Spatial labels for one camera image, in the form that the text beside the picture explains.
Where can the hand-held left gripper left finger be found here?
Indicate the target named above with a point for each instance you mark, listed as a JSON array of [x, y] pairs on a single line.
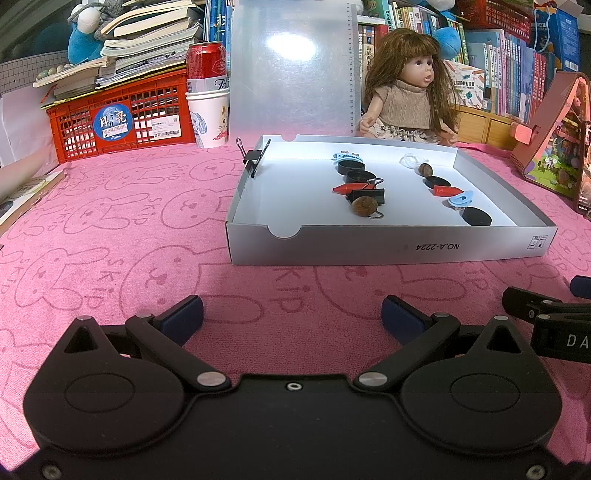
[[184, 318]]

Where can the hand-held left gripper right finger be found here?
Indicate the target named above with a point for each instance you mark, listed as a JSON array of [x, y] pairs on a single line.
[[399, 316]]

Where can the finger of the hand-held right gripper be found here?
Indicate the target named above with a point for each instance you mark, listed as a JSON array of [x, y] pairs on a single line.
[[526, 302], [582, 287]]

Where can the white shallow cardboard box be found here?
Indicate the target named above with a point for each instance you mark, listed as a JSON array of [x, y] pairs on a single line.
[[346, 244]]

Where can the black round disc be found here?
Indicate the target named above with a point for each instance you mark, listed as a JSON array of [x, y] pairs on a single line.
[[360, 177], [350, 168], [437, 181], [476, 217]]

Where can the brown walnut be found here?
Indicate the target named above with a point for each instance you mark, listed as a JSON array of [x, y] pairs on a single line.
[[425, 170], [364, 206]]

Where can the light blue hair clip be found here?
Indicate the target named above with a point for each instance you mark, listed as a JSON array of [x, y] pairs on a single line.
[[461, 199]]

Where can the black binder clip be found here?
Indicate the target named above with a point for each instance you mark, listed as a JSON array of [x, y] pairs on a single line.
[[374, 194], [251, 157]]

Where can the red plastic cone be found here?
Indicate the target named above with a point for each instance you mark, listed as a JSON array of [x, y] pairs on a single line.
[[348, 189], [445, 190]]

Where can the pink rabbit print towel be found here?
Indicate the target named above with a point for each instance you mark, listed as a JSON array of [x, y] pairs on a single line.
[[138, 230]]

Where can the clear plastic dome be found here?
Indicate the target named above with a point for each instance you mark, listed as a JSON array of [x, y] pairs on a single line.
[[411, 159]]

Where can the small decorated blue hair clip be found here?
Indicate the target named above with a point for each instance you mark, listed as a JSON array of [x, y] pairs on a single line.
[[344, 158]]

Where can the pink cardboard toy house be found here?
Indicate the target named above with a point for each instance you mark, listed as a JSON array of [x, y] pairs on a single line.
[[554, 120]]

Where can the wooden drawer unit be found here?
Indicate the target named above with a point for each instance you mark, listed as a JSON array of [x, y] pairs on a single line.
[[485, 129]]

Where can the white paper cup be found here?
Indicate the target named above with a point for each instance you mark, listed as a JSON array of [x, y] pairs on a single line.
[[207, 120]]

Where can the flat lying book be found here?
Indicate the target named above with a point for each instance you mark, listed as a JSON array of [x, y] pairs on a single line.
[[23, 198]]

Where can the red plastic crate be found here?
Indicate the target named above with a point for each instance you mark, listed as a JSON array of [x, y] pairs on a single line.
[[138, 115]]

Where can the brown-haired baby doll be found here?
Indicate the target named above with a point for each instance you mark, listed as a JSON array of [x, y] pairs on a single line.
[[406, 101]]

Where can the white box with pencil print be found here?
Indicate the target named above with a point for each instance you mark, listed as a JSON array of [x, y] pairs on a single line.
[[471, 85]]

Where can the row of pastel thin books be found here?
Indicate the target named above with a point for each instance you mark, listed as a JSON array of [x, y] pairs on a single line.
[[512, 74]]

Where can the blue white carton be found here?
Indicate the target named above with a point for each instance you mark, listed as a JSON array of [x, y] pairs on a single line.
[[561, 37]]

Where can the translucent storage box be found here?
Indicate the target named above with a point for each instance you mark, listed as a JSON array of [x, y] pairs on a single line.
[[23, 124]]

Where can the red soda can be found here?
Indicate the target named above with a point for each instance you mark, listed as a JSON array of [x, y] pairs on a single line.
[[205, 62]]

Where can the translucent plastic clipboard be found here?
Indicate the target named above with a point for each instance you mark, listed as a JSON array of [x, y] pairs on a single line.
[[291, 69]]

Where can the large blue plush toy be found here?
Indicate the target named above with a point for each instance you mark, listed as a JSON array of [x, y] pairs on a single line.
[[445, 40]]

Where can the stack of worn books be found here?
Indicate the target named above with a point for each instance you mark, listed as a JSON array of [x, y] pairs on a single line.
[[147, 41]]

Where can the red plastic basket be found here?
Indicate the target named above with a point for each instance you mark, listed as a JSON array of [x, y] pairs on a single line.
[[498, 14]]

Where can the small blue white plush toy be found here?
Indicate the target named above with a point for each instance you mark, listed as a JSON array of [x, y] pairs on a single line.
[[79, 46]]

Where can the row of blue books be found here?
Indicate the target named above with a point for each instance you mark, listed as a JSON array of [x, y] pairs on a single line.
[[217, 27]]

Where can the row of thick upright books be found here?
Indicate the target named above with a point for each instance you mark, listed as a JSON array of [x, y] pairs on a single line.
[[411, 14]]

